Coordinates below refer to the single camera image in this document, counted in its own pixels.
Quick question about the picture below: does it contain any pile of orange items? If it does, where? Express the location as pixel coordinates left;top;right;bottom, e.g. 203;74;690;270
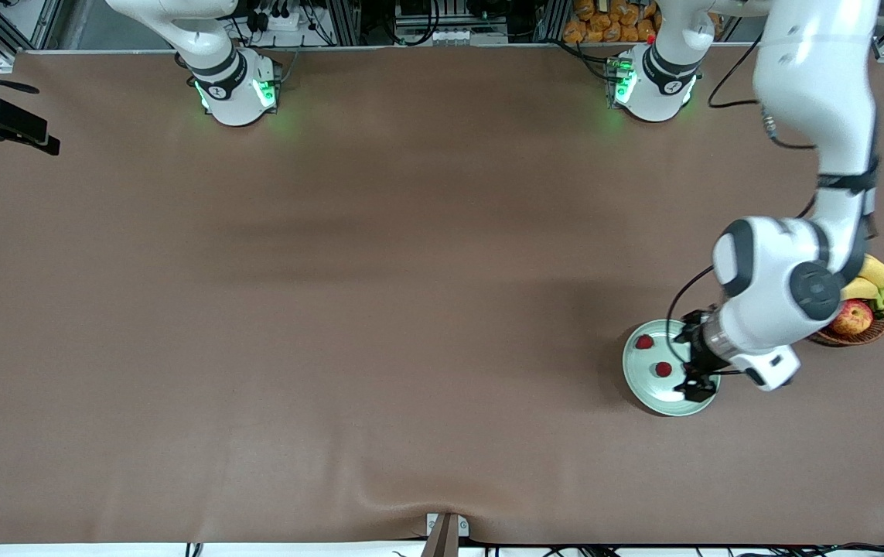
561;0;660;44

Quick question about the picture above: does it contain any brown wicker basket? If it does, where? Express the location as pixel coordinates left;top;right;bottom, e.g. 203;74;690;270
807;306;884;347

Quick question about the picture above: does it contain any large table cover cloth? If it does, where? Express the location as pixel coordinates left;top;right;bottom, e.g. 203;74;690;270
0;44;884;546

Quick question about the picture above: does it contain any small metal clamp bracket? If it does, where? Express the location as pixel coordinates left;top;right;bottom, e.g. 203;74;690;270
425;513;470;538

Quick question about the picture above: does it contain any red yellow apple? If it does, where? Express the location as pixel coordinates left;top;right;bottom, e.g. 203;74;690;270
831;299;874;336

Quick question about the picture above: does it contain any yellow banana bunch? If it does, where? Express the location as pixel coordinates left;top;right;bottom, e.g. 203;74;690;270
840;254;884;310

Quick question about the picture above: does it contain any white socket strip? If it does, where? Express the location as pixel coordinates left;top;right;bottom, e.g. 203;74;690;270
395;23;509;46

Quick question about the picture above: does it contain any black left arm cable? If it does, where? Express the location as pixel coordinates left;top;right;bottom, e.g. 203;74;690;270
665;33;820;381

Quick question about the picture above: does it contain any pale green round plate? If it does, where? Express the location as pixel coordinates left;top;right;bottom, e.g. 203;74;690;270
622;319;722;418

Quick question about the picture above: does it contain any white power strip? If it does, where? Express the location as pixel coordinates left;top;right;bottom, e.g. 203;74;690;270
244;2;305;33

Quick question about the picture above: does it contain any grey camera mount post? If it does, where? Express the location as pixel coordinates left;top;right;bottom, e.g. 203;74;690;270
420;514;461;557

